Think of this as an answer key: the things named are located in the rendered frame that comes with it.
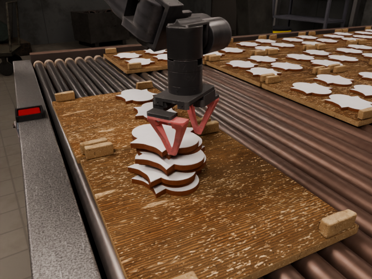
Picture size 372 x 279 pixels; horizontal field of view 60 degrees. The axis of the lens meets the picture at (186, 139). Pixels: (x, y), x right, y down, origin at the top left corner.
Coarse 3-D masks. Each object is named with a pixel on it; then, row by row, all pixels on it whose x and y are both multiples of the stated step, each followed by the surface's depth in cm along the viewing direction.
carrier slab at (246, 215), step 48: (240, 144) 74; (96, 192) 57; (144, 192) 57; (240, 192) 57; (288, 192) 57; (144, 240) 46; (192, 240) 46; (240, 240) 46; (288, 240) 46; (336, 240) 48
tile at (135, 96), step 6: (126, 90) 108; (132, 90) 108; (138, 90) 108; (144, 90) 108; (120, 96) 102; (126, 96) 102; (132, 96) 102; (138, 96) 102; (144, 96) 102; (150, 96) 102; (126, 102) 98; (132, 102) 100; (138, 102) 98; (144, 102) 98
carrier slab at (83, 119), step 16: (96, 96) 105; (112, 96) 105; (64, 112) 92; (80, 112) 92; (96, 112) 92; (112, 112) 92; (128, 112) 92; (64, 128) 82; (80, 128) 82; (96, 128) 82; (112, 128) 82; (128, 128) 82; (128, 144) 74
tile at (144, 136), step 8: (136, 128) 62; (144, 128) 62; (152, 128) 62; (168, 128) 62; (192, 128) 62; (136, 136) 59; (144, 136) 59; (152, 136) 59; (168, 136) 59; (184, 136) 59; (192, 136) 59; (136, 144) 57; (144, 144) 57; (152, 144) 56; (160, 144) 56; (184, 144) 56; (192, 144) 56; (160, 152) 55; (184, 152) 56
